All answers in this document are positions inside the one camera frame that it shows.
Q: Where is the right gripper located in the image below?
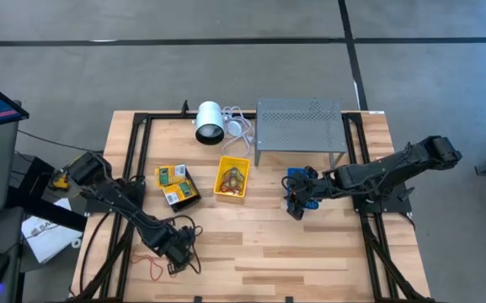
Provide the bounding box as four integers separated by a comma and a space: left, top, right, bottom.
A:
282, 165, 337, 221

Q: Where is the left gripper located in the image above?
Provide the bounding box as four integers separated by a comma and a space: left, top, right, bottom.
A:
152, 224, 198, 277

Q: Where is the red rubber band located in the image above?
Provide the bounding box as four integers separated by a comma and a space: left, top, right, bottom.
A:
130, 253, 164, 282
219, 178, 244, 196

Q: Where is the yellow carded crayon pack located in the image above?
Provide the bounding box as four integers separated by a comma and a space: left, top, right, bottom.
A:
154, 163, 188, 188
161, 179, 199, 206

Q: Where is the blue plastic basket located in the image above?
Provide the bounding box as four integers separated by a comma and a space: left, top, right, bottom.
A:
286, 167, 321, 211

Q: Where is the black plastic basket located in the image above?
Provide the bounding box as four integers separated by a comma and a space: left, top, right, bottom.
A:
160, 165, 203, 213

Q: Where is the yellow plastic basket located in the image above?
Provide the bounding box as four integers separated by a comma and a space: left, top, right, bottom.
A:
213, 156, 251, 199

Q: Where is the grey perforated metal stand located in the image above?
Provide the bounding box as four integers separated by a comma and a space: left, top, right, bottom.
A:
254, 98, 348, 168

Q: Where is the white spot lamp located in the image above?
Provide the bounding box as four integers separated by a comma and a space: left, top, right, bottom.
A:
195, 100, 226, 146

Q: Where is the white paper booklet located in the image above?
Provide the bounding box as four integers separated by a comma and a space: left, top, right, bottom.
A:
20, 197, 84, 265

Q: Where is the small yellow tool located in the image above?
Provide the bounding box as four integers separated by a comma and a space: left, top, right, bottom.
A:
51, 167, 72, 191

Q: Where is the white lamp cable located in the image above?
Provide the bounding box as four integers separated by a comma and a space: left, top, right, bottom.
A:
221, 105, 255, 159

